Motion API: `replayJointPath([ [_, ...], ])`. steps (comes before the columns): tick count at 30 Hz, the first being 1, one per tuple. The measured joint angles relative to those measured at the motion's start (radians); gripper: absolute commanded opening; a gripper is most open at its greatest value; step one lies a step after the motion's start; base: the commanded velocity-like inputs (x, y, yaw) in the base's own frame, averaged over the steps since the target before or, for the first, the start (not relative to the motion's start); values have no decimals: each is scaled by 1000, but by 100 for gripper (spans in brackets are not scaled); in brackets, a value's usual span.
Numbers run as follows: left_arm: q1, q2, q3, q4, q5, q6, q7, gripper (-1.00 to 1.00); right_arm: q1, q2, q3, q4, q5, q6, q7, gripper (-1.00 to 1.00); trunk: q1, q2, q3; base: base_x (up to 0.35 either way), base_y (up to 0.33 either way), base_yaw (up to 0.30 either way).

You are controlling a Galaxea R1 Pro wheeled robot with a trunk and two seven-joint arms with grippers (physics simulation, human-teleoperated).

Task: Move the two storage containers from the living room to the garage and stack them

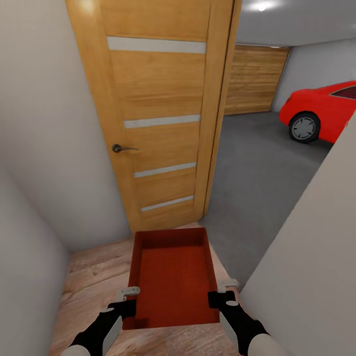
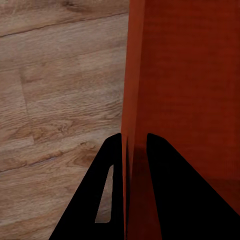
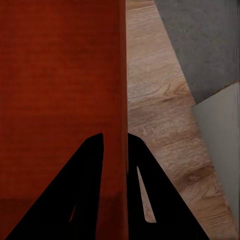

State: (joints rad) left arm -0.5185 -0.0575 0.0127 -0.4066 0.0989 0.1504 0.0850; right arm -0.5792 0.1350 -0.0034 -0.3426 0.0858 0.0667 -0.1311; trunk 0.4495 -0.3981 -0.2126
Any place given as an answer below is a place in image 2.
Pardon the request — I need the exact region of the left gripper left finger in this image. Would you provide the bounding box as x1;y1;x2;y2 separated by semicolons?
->
49;133;125;240

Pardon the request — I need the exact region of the storage box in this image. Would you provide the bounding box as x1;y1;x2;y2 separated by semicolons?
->
121;0;240;240

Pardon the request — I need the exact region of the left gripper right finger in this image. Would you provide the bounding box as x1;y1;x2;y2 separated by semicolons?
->
146;133;240;240

